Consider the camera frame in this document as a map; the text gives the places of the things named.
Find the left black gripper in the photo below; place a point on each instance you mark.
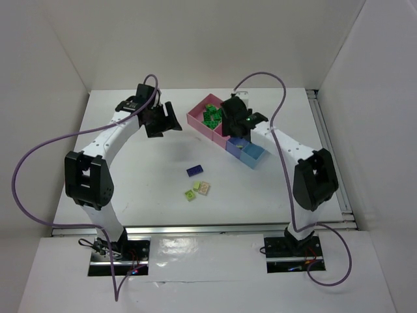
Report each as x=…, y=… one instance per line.
x=161, y=118

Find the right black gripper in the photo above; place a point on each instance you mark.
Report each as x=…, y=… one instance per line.
x=232, y=122

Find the small green lego brick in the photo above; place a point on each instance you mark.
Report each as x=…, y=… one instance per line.
x=216, y=117

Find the long green lego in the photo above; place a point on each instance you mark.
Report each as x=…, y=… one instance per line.
x=212, y=124

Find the dark blue lego brick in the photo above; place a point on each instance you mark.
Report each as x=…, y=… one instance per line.
x=195, y=170

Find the beige lego brick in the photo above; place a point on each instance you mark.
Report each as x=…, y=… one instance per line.
x=203, y=188

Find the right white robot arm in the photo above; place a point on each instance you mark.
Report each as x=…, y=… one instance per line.
x=309, y=174

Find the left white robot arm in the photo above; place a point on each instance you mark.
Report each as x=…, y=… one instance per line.
x=87, y=173

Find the small pink container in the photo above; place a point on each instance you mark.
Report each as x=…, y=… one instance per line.
x=219, y=138

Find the large pink container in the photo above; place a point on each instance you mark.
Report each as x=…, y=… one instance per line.
x=195, y=115

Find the dark blue container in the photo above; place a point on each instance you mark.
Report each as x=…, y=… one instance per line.
x=231, y=146

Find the light blue container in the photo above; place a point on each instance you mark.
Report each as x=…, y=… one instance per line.
x=252, y=156

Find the small lime lego brick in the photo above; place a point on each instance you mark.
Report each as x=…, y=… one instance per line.
x=196, y=185

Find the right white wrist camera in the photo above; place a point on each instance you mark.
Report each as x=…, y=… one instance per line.
x=243, y=95

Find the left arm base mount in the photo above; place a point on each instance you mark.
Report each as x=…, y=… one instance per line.
x=134, y=259

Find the aluminium side rail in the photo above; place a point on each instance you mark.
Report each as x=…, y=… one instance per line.
x=346, y=210

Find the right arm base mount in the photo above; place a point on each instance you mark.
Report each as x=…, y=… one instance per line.
x=281, y=259

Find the aluminium front rail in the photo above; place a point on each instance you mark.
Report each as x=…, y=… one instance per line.
x=186, y=230

